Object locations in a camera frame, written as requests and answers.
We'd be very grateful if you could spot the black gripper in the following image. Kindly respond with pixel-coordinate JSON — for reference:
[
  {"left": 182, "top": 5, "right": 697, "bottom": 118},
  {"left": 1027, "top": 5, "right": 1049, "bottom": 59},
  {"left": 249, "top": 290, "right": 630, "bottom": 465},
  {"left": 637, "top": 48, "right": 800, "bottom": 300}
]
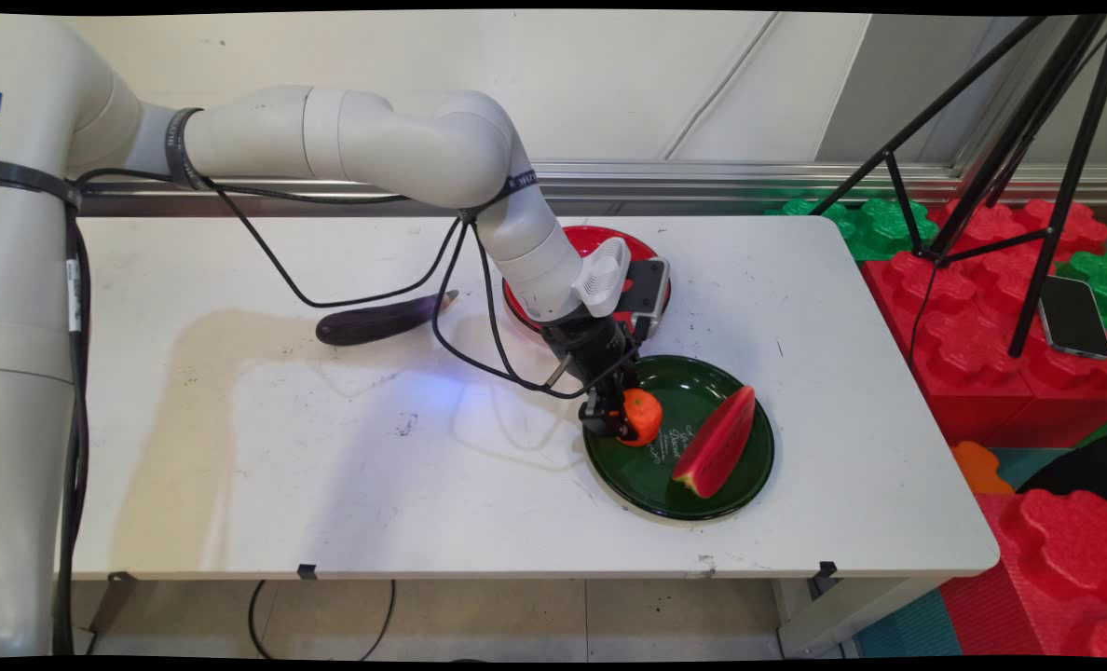
[{"left": 542, "top": 312, "right": 644, "bottom": 440}]

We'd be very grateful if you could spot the orange toy tangerine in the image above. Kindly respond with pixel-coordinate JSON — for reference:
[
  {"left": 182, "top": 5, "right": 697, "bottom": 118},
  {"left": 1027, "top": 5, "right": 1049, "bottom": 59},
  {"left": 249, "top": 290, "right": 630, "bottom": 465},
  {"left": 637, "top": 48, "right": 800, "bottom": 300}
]
[{"left": 615, "top": 388, "right": 664, "bottom": 447}]

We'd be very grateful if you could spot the purple toy eggplant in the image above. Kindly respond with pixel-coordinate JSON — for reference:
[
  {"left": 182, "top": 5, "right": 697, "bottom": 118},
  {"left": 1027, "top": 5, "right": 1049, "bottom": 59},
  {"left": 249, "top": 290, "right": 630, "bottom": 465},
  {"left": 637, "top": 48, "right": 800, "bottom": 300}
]
[{"left": 316, "top": 290, "right": 461, "bottom": 348}]

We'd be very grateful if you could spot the dark green round plate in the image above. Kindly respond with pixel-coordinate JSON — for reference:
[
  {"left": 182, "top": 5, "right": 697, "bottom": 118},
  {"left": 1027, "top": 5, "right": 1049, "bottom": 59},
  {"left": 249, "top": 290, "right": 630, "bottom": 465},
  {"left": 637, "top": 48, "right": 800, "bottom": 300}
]
[{"left": 582, "top": 353, "right": 776, "bottom": 520}]

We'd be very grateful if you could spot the red toy watermelon slice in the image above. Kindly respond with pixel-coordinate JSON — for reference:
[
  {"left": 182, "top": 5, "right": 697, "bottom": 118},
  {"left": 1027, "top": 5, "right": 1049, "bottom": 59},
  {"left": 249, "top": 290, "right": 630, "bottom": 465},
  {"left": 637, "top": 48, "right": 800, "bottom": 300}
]
[{"left": 670, "top": 384, "right": 759, "bottom": 498}]

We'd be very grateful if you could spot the red round plate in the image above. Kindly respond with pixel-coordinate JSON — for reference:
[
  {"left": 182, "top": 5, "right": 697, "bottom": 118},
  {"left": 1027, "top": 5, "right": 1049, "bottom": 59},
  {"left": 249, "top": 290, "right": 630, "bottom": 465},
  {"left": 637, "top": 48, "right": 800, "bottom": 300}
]
[{"left": 502, "top": 225, "right": 674, "bottom": 338}]

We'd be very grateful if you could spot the white table leg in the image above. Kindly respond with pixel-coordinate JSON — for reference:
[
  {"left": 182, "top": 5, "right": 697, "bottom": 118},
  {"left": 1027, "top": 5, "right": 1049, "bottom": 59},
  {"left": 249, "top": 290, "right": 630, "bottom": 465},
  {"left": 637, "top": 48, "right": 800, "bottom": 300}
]
[{"left": 777, "top": 577, "right": 948, "bottom": 659}]

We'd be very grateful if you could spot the large red foam block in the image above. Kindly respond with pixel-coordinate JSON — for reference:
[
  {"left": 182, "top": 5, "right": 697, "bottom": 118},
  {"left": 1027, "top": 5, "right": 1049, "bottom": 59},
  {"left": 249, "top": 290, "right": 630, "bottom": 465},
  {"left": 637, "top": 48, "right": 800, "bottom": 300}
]
[{"left": 863, "top": 198, "right": 1107, "bottom": 449}]

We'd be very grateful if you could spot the orange foam piece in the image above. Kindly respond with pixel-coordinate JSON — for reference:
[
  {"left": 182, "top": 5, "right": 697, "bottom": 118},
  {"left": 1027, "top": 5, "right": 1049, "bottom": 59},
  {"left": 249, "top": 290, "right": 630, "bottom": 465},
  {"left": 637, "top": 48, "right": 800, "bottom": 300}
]
[{"left": 950, "top": 441, "right": 1017, "bottom": 497}]

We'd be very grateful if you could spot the teal foam floor mat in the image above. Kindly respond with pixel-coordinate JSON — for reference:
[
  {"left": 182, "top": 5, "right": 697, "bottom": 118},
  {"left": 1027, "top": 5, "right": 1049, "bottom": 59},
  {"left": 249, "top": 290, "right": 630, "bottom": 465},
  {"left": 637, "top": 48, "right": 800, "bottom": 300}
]
[{"left": 854, "top": 445, "right": 1076, "bottom": 659}]

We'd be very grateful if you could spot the black smartphone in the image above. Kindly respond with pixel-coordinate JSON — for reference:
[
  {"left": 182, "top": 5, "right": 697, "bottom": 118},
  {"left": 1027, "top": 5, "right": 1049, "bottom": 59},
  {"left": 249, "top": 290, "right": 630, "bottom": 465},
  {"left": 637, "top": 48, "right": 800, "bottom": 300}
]
[{"left": 1037, "top": 274, "right": 1107, "bottom": 361}]

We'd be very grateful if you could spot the black tripod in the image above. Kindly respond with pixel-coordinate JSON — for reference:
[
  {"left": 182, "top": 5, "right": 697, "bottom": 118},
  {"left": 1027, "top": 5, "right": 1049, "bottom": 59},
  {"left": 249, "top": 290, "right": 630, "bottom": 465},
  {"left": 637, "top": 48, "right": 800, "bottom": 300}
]
[{"left": 810, "top": 14, "right": 1107, "bottom": 360}]

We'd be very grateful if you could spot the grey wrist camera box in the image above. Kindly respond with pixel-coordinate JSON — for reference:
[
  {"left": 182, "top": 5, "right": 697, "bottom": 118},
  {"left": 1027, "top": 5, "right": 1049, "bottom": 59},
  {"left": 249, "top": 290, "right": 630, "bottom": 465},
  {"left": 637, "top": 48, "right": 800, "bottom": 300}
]
[{"left": 622, "top": 257, "right": 672, "bottom": 329}]

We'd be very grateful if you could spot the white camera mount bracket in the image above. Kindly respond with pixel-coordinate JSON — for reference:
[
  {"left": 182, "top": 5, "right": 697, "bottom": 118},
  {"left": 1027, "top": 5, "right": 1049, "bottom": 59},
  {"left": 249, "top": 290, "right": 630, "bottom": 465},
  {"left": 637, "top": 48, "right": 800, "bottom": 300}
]
[{"left": 571, "top": 237, "right": 632, "bottom": 317}]

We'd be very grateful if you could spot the aluminium wall rail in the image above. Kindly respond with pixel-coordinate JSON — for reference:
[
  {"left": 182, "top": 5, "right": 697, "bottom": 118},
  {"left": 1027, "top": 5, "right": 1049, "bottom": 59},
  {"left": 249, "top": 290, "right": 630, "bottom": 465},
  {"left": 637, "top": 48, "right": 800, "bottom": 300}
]
[{"left": 78, "top": 157, "right": 1107, "bottom": 208}]

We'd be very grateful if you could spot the black floor cable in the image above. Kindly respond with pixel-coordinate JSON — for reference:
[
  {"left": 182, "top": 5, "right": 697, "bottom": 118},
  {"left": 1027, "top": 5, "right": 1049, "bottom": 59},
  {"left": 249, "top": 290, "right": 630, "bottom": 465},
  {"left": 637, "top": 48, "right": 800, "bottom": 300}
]
[{"left": 247, "top": 579, "right": 397, "bottom": 662}]

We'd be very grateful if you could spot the grey metal table bracket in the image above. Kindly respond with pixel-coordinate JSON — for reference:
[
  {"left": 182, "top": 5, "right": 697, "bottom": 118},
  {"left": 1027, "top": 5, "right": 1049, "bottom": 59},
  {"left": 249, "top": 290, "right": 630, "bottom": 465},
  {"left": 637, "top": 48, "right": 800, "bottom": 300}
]
[{"left": 86, "top": 570, "right": 141, "bottom": 637}]

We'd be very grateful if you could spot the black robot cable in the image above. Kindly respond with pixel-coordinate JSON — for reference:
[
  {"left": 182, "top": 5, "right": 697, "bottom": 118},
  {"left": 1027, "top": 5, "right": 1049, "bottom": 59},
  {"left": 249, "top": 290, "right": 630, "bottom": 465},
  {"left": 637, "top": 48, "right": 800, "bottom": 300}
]
[{"left": 54, "top": 168, "right": 653, "bottom": 655}]

